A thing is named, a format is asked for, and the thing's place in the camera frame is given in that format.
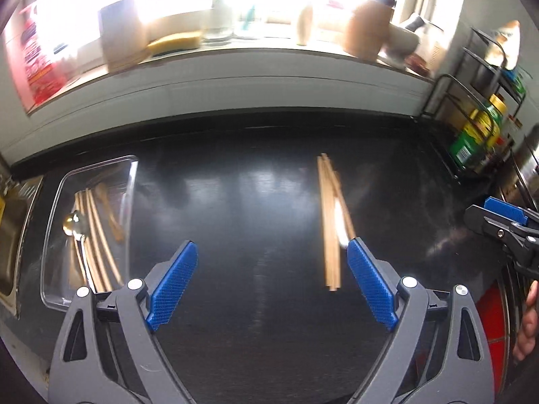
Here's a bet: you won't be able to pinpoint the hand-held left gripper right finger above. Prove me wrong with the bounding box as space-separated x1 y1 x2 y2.
345 238 495 404

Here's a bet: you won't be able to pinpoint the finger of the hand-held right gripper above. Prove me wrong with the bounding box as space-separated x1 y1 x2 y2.
463 204 527 245
483 196 539 231

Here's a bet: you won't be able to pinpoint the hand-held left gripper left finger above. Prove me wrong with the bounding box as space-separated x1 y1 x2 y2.
48 240 198 404

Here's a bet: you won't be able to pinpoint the white-handled utensil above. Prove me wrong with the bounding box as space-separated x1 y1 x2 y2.
334 199 353 251

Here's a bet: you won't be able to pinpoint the wooden chopsticks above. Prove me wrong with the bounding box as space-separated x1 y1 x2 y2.
84 189 116 293

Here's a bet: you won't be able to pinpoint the clear plastic container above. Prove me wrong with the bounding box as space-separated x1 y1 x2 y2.
40 155 139 312

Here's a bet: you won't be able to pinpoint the metal spoon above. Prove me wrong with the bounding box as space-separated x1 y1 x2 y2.
62 209 95 293

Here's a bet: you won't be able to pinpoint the person's right hand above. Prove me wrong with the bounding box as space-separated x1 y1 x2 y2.
514 281 539 361

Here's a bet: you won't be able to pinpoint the red plastic object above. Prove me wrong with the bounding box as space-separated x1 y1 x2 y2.
476 278 513 388

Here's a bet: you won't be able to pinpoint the green bottle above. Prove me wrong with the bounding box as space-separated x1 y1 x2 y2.
447 109 503 170

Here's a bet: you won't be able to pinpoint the steel pot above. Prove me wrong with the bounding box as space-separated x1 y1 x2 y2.
478 65 504 94

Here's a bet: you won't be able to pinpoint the black metal rack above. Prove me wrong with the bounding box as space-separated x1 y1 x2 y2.
419 27 532 182

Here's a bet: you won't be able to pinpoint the steel sink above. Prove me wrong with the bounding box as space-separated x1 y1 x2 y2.
0 174 45 321

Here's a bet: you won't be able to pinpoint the dried red chillies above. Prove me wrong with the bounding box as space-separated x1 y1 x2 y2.
406 56 435 77

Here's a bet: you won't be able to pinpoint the white orange bag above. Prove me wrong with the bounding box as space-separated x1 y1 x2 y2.
488 21 523 70

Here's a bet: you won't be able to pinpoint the white mortar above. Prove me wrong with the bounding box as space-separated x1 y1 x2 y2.
385 12 422 70

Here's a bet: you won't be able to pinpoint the wooden canister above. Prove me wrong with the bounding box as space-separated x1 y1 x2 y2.
343 0 390 62

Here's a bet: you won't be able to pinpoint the yellow sponge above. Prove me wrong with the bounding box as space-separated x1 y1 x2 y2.
147 31 202 56

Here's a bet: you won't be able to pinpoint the white cylindrical container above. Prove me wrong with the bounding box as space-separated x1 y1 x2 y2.
98 0 151 72

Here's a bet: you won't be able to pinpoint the small beige bottle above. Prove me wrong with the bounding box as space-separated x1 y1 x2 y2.
296 6 315 47

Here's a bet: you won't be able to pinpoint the red printed packet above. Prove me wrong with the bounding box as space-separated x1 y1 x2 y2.
12 2 69 107

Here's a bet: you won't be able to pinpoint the clear glass bottle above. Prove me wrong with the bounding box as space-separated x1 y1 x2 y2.
202 0 235 48

